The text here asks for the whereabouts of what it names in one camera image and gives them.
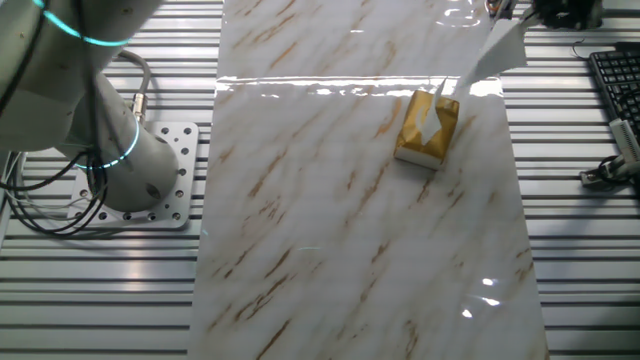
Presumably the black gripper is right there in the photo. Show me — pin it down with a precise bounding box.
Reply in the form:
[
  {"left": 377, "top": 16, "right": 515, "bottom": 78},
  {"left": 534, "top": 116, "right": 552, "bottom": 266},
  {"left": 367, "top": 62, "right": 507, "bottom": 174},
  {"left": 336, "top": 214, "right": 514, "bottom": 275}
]
[{"left": 529, "top": 0, "right": 604, "bottom": 30}]

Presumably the white paper napkin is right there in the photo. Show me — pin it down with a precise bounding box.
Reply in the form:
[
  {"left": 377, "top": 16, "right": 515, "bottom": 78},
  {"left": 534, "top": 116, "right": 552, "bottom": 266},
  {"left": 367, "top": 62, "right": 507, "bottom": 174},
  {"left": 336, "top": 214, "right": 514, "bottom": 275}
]
[
  {"left": 421, "top": 77, "right": 449, "bottom": 145},
  {"left": 455, "top": 14, "right": 540, "bottom": 96}
]

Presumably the grey flat object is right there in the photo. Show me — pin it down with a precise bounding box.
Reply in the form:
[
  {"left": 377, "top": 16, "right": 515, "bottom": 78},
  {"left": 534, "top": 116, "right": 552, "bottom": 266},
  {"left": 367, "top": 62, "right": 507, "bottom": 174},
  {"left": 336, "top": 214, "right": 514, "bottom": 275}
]
[{"left": 602, "top": 0, "right": 640, "bottom": 15}]

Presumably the black keyboard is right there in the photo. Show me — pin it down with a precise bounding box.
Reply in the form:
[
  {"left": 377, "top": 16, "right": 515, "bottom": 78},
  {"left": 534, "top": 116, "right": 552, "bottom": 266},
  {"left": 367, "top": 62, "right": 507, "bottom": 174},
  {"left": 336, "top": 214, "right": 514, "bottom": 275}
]
[{"left": 588, "top": 48, "right": 640, "bottom": 139}]

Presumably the white rectangular device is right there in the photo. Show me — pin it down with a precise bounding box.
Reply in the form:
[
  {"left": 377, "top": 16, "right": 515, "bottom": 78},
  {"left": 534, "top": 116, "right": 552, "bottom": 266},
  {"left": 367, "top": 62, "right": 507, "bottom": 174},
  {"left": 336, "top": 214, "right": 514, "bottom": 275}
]
[{"left": 608, "top": 117, "right": 640, "bottom": 164}]

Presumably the metal clamp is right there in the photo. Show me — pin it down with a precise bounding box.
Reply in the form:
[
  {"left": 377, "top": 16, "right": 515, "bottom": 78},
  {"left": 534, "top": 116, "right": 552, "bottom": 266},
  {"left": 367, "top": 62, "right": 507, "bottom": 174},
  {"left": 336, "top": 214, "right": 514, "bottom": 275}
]
[{"left": 579, "top": 153, "right": 640, "bottom": 191}]

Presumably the gold tissue pack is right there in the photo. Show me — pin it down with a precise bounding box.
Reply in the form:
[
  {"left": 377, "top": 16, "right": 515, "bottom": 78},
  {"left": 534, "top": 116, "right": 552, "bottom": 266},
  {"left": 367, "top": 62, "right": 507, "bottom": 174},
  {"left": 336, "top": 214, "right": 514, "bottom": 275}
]
[{"left": 393, "top": 89, "right": 461, "bottom": 172}]

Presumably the marble pattern table sheet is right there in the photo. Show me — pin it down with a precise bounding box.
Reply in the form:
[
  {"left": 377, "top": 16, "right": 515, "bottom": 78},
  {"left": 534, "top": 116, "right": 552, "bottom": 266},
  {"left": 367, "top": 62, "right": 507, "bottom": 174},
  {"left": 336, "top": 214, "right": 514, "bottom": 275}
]
[{"left": 187, "top": 0, "right": 551, "bottom": 360}]

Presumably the black cable loop at clamp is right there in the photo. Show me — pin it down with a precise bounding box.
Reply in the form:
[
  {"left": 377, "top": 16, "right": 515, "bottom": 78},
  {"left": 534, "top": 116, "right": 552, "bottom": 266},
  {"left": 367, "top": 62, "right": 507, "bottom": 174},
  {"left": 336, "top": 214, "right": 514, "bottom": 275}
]
[{"left": 598, "top": 154, "right": 640, "bottom": 189}]

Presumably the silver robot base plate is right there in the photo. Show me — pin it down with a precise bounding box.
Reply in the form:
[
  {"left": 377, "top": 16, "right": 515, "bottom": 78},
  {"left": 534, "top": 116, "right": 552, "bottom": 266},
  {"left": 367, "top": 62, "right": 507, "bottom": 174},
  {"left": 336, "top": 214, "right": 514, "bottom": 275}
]
[{"left": 67, "top": 121, "right": 201, "bottom": 231}]

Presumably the grey cable with metal connector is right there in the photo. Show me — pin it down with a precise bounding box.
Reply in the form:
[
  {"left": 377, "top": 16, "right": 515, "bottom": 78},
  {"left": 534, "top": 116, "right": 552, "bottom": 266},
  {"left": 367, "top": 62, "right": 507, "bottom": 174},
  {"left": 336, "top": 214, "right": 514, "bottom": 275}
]
[{"left": 115, "top": 49, "right": 153, "bottom": 124}]

